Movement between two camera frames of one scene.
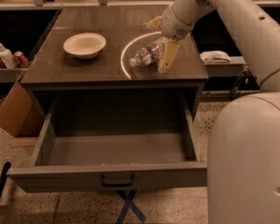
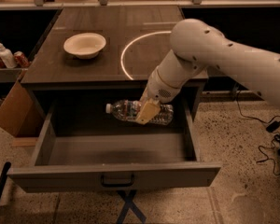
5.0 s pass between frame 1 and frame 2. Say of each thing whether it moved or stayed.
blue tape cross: stayed
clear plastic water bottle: moved
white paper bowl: stayed
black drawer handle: stayed
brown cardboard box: stayed
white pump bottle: stayed
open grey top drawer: stayed
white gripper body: moved
